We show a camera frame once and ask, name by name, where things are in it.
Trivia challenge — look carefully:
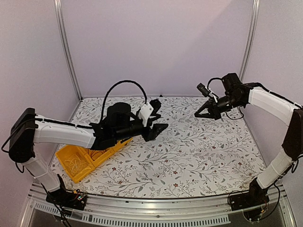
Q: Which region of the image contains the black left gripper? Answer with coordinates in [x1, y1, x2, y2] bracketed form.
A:
[114, 118, 169, 143]

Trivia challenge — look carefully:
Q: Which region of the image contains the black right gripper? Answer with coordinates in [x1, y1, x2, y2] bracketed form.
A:
[195, 94, 244, 120]

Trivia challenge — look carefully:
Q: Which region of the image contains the red thin cable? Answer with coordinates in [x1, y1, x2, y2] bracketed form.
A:
[87, 148, 105, 158]

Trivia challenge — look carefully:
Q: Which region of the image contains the left arm base electronics board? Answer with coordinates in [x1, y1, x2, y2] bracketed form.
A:
[46, 188, 87, 210]

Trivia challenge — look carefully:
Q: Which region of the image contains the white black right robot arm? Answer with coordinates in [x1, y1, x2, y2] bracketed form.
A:
[195, 73, 303, 207]

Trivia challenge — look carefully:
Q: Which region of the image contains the right arm base electronics board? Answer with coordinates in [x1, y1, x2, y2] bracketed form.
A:
[227, 189, 281, 223]

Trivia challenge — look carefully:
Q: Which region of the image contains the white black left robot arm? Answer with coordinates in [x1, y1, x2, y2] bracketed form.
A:
[1, 100, 168, 205]

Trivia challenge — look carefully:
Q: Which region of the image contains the floral patterned table mat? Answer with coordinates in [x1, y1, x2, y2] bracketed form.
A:
[41, 96, 270, 199]

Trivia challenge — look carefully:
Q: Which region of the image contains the yellow divided plastic bin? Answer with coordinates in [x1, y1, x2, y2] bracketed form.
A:
[55, 139, 132, 183]

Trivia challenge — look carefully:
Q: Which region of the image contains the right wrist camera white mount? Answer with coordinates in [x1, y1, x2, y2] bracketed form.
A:
[196, 83, 218, 102]

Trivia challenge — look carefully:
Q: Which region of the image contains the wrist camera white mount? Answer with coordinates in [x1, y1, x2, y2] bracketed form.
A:
[196, 83, 218, 102]
[137, 99, 161, 127]

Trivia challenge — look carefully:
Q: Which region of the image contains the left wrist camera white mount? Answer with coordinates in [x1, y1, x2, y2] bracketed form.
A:
[137, 99, 161, 127]

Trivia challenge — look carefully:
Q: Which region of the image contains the black braided left camera cable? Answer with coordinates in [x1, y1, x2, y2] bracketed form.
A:
[101, 79, 148, 123]

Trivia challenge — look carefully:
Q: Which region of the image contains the black braided camera cable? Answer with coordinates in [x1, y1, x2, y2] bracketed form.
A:
[207, 77, 224, 89]
[101, 79, 148, 123]

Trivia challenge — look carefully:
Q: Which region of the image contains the black braided right camera cable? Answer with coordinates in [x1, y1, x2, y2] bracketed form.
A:
[207, 77, 224, 89]

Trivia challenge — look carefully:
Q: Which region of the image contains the aluminium left corner post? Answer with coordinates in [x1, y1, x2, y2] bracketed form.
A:
[53, 0, 83, 101]

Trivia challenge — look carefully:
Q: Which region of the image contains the aluminium corner post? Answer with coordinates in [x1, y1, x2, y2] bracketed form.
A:
[53, 0, 83, 101]
[239, 0, 260, 82]

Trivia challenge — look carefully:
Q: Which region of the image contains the aluminium front frame rail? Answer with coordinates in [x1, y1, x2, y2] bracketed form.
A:
[20, 183, 297, 227]

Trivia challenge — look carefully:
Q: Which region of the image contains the aluminium right corner post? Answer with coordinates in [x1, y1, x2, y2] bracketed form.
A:
[239, 0, 260, 82]

